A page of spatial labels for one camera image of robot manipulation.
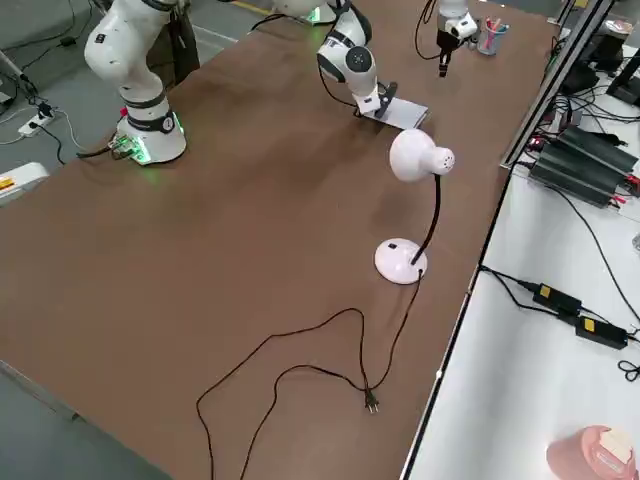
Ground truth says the clear plastic pen cup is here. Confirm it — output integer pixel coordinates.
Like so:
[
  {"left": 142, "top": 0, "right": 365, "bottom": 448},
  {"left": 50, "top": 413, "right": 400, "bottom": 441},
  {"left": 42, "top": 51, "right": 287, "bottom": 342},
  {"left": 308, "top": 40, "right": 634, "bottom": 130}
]
[{"left": 477, "top": 19, "right": 506, "bottom": 57}]

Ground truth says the brown lamp power cable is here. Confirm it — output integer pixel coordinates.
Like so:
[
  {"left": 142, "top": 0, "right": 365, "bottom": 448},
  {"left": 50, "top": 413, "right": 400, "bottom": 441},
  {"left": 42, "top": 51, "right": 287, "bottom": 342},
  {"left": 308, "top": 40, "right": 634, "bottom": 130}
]
[{"left": 195, "top": 268, "right": 426, "bottom": 480}]

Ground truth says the white desk lamp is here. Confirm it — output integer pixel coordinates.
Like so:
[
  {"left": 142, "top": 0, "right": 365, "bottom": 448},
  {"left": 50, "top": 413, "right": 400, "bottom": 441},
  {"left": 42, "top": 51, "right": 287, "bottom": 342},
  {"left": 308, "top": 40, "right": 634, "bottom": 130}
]
[{"left": 373, "top": 128, "right": 457, "bottom": 286}]

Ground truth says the aluminium frame post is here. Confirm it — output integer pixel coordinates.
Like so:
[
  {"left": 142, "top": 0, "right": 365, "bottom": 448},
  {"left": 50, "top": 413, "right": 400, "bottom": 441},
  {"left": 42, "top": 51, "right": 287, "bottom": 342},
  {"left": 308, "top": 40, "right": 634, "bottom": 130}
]
[{"left": 499, "top": 0, "right": 617, "bottom": 169}]

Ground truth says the pink cup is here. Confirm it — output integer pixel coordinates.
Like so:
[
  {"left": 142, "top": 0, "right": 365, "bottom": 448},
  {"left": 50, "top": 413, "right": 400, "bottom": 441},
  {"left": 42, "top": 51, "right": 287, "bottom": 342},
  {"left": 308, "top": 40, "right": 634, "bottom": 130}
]
[{"left": 545, "top": 424, "right": 640, "bottom": 480}]

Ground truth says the white A4 paper sheet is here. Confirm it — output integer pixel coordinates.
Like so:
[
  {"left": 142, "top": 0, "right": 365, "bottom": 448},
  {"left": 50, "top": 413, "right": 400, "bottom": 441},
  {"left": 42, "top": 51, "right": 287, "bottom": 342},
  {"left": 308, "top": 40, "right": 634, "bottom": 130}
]
[{"left": 367, "top": 96, "right": 430, "bottom": 130}]

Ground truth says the white floor power strip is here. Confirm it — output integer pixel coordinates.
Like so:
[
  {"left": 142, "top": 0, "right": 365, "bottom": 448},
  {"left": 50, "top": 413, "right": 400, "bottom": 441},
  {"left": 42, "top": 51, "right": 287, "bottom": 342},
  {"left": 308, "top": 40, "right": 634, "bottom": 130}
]
[{"left": 18, "top": 112, "right": 56, "bottom": 139}]

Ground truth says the white box with yellow label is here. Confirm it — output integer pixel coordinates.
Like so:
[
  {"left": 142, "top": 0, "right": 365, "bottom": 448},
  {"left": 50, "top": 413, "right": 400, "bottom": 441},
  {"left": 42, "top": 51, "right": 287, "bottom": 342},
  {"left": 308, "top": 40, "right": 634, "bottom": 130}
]
[{"left": 0, "top": 162, "right": 51, "bottom": 207}]

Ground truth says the black power supply unit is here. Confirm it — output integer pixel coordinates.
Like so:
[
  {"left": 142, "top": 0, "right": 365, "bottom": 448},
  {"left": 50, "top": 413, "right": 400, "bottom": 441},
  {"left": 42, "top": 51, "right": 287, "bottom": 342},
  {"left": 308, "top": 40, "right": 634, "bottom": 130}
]
[
  {"left": 556, "top": 124, "right": 640, "bottom": 175},
  {"left": 528, "top": 143, "right": 632, "bottom": 207}
]

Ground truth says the black adapter with yellow label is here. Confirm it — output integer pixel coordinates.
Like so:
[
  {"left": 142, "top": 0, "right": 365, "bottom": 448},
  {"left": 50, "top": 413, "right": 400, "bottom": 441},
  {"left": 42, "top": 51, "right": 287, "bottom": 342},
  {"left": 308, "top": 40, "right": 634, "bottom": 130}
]
[
  {"left": 531, "top": 282, "right": 584, "bottom": 315},
  {"left": 573, "top": 314, "right": 629, "bottom": 351}
]

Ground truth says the white desk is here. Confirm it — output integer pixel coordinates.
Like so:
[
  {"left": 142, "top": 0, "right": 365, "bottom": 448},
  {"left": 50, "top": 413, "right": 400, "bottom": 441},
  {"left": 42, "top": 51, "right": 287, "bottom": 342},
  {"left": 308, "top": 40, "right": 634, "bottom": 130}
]
[{"left": 399, "top": 14, "right": 640, "bottom": 480}]

